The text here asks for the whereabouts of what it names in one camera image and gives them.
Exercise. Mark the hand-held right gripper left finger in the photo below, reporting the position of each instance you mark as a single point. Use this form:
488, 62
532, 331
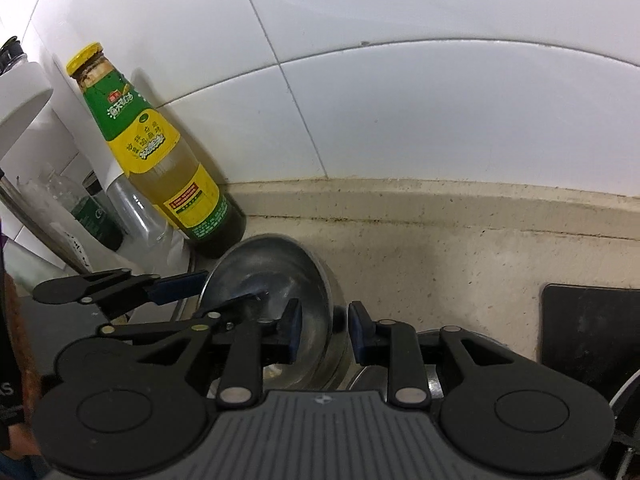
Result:
292, 332

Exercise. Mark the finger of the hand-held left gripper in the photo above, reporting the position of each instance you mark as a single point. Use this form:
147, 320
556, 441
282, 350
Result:
150, 329
180, 285

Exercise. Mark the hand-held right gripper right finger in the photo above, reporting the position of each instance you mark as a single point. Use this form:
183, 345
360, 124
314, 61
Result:
359, 332

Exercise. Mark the stainless steel bowl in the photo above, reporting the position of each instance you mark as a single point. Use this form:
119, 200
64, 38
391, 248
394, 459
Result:
270, 270

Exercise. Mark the person's left forearm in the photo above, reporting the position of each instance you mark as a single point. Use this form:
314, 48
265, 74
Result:
27, 410

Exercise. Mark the purple label sauce bottle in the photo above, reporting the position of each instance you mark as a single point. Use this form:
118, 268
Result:
140, 220

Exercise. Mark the dark glass bottle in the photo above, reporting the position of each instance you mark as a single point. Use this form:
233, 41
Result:
97, 215

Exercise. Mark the green yellow label bottle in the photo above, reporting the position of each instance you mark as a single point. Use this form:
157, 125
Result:
160, 160

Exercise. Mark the black lid jar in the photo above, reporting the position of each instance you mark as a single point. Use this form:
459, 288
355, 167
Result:
11, 55

